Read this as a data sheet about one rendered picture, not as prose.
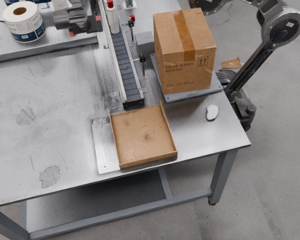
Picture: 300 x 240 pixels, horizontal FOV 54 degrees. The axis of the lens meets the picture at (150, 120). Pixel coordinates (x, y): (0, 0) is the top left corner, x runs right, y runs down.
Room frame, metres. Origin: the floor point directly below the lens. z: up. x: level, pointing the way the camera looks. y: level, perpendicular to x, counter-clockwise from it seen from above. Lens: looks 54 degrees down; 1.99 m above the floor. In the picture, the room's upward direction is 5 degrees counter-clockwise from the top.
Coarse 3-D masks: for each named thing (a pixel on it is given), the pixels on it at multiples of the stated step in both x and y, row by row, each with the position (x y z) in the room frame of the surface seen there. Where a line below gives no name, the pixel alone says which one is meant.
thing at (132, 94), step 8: (104, 8) 1.73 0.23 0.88; (120, 32) 1.46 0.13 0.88; (112, 40) 1.40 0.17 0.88; (120, 40) 1.39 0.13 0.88; (120, 48) 1.32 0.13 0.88; (120, 56) 1.26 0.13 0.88; (128, 56) 1.25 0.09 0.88; (120, 64) 1.19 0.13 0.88; (128, 64) 1.19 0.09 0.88; (120, 72) 1.13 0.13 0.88; (128, 72) 1.13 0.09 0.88; (128, 80) 1.07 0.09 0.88; (128, 88) 1.01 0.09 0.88; (136, 88) 1.01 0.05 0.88; (128, 96) 0.96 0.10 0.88; (136, 96) 0.96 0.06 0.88
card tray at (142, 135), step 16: (128, 112) 0.90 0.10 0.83; (144, 112) 0.89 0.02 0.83; (160, 112) 0.88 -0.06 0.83; (112, 128) 0.80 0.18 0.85; (128, 128) 0.80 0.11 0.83; (144, 128) 0.79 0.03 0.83; (160, 128) 0.78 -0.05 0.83; (128, 144) 0.71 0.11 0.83; (144, 144) 0.70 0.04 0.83; (160, 144) 0.70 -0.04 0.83; (128, 160) 0.63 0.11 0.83; (144, 160) 0.61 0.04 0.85
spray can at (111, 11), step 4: (108, 0) 1.48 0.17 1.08; (112, 0) 1.47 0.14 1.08; (108, 4) 1.46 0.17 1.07; (112, 4) 1.46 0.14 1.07; (108, 8) 1.46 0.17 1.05; (112, 8) 1.46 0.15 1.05; (108, 12) 1.46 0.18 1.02; (112, 12) 1.45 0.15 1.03; (116, 12) 1.47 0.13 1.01; (108, 16) 1.46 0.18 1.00; (112, 16) 1.45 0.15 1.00; (116, 16) 1.46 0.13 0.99; (112, 20) 1.45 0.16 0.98; (116, 20) 1.46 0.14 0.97; (112, 24) 1.45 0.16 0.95; (116, 24) 1.46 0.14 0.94; (112, 28) 1.45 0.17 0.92; (116, 28) 1.45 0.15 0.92; (112, 32) 1.45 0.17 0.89; (116, 32) 1.45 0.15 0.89
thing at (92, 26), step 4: (88, 16) 1.08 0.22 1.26; (92, 16) 1.08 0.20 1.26; (92, 20) 1.07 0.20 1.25; (88, 24) 1.01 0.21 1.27; (92, 24) 1.06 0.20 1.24; (96, 24) 1.06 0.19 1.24; (72, 28) 1.05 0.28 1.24; (76, 28) 1.05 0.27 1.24; (80, 28) 1.01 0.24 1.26; (84, 28) 1.01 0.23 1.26; (88, 28) 1.03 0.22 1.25; (92, 28) 1.05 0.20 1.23; (96, 28) 1.05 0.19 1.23; (76, 32) 1.03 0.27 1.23; (80, 32) 1.03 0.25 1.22; (84, 32) 1.03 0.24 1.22
